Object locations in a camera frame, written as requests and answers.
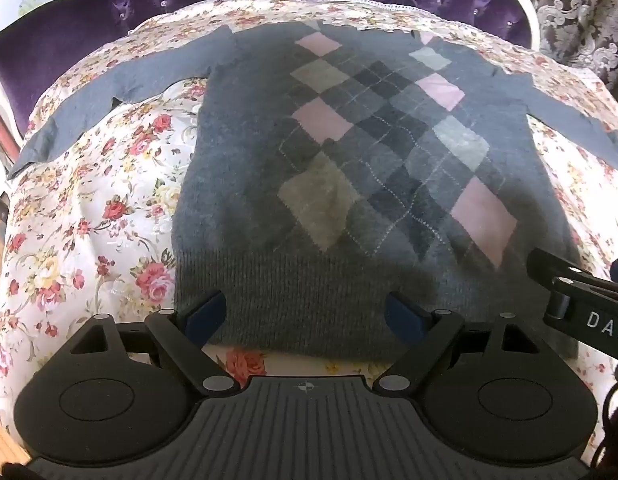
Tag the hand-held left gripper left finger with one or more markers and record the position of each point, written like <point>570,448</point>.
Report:
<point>206,314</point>

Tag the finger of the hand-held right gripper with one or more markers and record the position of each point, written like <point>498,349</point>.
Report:
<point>554,262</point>

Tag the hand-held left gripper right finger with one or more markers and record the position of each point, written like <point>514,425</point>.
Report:
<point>404,316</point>

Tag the grey argyle sweater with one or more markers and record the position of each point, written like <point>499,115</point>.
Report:
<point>289,135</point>

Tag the floral bedspread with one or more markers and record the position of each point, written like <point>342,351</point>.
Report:
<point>114,185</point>

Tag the brown damask curtain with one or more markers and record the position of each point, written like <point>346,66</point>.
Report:
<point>579,10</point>

